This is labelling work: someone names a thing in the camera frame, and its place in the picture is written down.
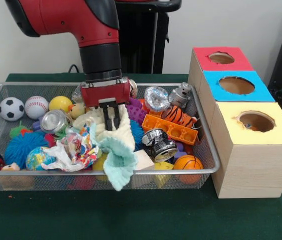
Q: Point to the wooden box with three holes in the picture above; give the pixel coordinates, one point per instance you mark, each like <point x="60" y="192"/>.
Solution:
<point x="255" y="170"/>

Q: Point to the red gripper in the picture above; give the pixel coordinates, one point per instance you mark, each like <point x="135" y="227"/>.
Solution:
<point x="105" y="93"/>

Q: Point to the blue spiky rubber ball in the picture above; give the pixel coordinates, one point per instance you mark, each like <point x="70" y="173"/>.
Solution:
<point x="23" y="147"/>

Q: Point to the orange toy building block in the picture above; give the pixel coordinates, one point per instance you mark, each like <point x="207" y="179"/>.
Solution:
<point x="168" y="130"/>

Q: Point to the white toy baseball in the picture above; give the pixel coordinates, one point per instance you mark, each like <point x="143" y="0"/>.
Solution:
<point x="36" y="107"/>

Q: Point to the colourful dotted cloth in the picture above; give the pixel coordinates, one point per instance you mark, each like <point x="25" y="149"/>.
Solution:
<point x="249" y="126"/>
<point x="73" y="152"/>

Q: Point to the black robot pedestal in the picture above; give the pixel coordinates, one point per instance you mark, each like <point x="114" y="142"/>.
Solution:
<point x="143" y="37"/>

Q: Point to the plain yellow ball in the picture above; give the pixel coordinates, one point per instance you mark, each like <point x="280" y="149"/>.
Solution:
<point x="60" y="103"/>

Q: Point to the mint green muslin cloth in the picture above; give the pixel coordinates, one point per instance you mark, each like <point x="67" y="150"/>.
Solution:
<point x="118" y="160"/>

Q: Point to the orange toy basketball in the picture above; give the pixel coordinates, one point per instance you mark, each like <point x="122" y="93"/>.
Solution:
<point x="188" y="163"/>

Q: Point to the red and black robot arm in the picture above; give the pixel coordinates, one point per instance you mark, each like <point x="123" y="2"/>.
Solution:
<point x="81" y="20"/>

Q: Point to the black and white soccer ball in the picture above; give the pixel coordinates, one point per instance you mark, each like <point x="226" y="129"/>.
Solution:
<point x="11" y="108"/>

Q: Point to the tiger plush toy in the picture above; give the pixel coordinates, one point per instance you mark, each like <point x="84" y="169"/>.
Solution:
<point x="178" y="115"/>

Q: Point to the cream muslin cloth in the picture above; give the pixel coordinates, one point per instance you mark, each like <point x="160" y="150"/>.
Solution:
<point x="125" y="130"/>

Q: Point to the globe print ball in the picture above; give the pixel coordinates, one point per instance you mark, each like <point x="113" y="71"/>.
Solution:
<point x="37" y="160"/>

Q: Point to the dark green tablecloth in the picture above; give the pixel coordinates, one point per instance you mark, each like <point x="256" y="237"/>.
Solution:
<point x="130" y="215"/>

